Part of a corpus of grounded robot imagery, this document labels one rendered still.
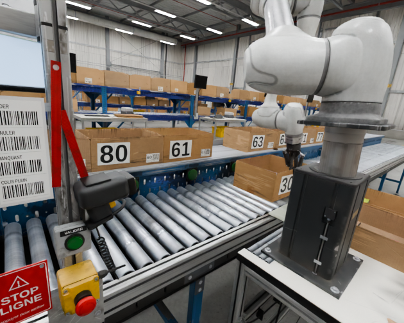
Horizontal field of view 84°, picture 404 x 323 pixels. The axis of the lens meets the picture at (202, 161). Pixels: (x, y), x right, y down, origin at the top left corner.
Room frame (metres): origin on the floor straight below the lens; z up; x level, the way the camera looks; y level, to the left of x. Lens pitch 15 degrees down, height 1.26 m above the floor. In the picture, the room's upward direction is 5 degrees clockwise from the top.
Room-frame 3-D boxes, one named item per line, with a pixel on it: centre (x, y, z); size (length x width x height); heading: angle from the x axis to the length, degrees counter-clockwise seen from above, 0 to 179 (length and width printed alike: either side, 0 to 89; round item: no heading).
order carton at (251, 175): (1.39, -0.45, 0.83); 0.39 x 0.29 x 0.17; 132
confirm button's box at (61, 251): (0.42, 0.26, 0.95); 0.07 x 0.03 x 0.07; 131
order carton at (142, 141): (1.25, 0.47, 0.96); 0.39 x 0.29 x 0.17; 131
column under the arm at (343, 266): (0.71, -0.42, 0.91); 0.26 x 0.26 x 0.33; 44
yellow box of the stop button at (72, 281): (0.43, 0.22, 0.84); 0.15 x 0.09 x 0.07; 131
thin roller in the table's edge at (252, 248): (0.82, -0.30, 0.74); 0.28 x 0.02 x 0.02; 134
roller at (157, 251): (0.84, 0.26, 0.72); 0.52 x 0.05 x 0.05; 41
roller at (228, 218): (1.09, -0.04, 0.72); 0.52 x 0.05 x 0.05; 41
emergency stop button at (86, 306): (0.37, 0.22, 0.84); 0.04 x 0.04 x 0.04; 41
